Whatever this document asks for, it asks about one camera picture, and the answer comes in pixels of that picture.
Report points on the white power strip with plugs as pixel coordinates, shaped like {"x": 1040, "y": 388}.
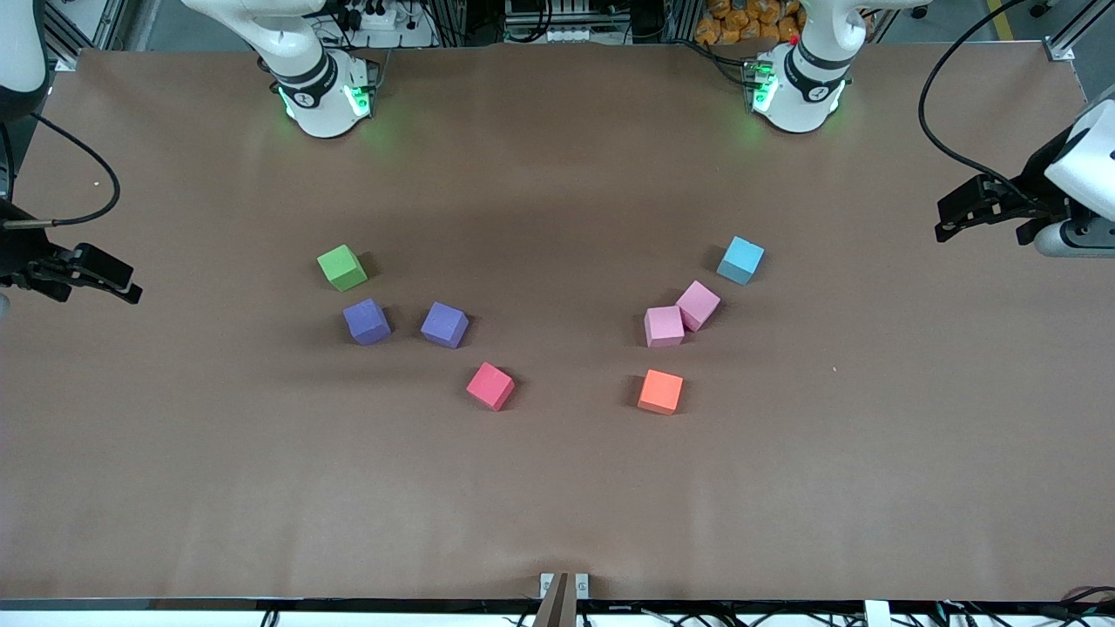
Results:
{"x": 383, "y": 39}

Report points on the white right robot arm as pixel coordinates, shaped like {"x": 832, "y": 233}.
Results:
{"x": 324, "y": 109}

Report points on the orange foam cube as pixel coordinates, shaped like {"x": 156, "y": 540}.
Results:
{"x": 660, "y": 390}

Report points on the purple foam cube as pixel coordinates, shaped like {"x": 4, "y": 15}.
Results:
{"x": 444, "y": 324}
{"x": 366, "y": 320}

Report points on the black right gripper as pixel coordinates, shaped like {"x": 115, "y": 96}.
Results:
{"x": 19, "y": 261}

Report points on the green foam cube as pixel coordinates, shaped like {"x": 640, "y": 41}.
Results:
{"x": 341, "y": 267}

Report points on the crimson foam cube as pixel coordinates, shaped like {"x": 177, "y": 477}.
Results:
{"x": 489, "y": 385}

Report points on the white metal bracket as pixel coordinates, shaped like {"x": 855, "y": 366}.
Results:
{"x": 546, "y": 585}

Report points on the light blue foam cube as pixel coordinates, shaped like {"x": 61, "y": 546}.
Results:
{"x": 740, "y": 259}

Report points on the pink foam cube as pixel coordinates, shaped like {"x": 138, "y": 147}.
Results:
{"x": 664, "y": 326}
{"x": 699, "y": 301}

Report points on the paper table cover sheet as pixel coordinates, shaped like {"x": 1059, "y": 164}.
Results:
{"x": 557, "y": 488}

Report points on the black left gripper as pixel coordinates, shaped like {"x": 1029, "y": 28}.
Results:
{"x": 1034, "y": 185}

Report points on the aluminium frame profile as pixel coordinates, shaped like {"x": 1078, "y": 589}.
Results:
{"x": 1080, "y": 28}
{"x": 61, "y": 35}

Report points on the black chair caster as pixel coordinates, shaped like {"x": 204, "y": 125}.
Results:
{"x": 1039, "y": 9}

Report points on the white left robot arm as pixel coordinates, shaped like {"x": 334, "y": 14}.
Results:
{"x": 797, "y": 104}

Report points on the orange lumpy objects pile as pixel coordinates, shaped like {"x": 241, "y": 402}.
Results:
{"x": 740, "y": 22}

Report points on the aluminium frame post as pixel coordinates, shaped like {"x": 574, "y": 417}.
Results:
{"x": 684, "y": 22}
{"x": 453, "y": 22}

